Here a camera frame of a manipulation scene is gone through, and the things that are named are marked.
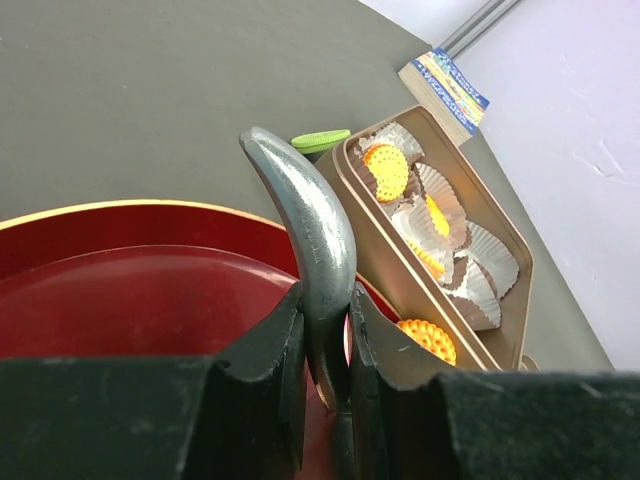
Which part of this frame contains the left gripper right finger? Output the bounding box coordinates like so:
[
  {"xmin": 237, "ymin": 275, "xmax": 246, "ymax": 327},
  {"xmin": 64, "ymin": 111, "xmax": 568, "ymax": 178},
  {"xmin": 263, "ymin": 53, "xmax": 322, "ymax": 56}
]
[{"xmin": 349, "ymin": 286, "xmax": 639, "ymax": 479}]

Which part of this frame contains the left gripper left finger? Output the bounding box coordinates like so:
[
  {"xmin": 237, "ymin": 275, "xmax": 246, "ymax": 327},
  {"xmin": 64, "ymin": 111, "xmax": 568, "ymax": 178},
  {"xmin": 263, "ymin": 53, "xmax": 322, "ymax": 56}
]
[{"xmin": 1, "ymin": 286, "xmax": 305, "ymax": 479}]

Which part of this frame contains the orange round cookie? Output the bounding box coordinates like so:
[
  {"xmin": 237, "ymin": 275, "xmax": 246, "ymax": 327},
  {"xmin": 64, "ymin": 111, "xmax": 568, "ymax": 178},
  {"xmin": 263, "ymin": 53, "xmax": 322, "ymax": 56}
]
[
  {"xmin": 396, "ymin": 319, "xmax": 457, "ymax": 366},
  {"xmin": 364, "ymin": 144, "xmax": 409, "ymax": 203},
  {"xmin": 407, "ymin": 240, "xmax": 446, "ymax": 279}
]

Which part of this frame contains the square gold cookie tin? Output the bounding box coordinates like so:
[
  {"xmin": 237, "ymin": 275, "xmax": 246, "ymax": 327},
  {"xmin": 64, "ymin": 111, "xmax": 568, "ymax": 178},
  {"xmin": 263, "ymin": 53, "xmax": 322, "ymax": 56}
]
[{"xmin": 317, "ymin": 106, "xmax": 533, "ymax": 370}]

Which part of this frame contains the green round cookie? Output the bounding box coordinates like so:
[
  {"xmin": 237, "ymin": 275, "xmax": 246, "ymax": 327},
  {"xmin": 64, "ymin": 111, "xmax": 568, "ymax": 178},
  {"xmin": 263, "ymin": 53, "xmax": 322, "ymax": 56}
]
[{"xmin": 290, "ymin": 129, "xmax": 351, "ymax": 155}]

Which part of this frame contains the gold tin lid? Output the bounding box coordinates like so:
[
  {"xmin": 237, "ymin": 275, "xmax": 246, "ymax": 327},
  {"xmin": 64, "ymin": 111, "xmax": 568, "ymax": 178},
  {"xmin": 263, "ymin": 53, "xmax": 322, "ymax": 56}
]
[{"xmin": 518, "ymin": 354, "xmax": 540, "ymax": 372}]

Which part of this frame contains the round red lacquer tray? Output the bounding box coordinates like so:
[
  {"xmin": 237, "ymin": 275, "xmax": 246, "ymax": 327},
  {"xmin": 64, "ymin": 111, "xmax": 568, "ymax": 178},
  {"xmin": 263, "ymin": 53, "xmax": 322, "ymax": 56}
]
[{"xmin": 0, "ymin": 199, "xmax": 401, "ymax": 480}]

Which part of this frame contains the colourful paperback book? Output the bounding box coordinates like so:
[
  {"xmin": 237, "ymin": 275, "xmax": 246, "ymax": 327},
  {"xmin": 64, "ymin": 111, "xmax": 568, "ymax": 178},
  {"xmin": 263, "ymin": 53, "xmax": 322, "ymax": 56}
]
[{"xmin": 398, "ymin": 48, "xmax": 490, "ymax": 146}]

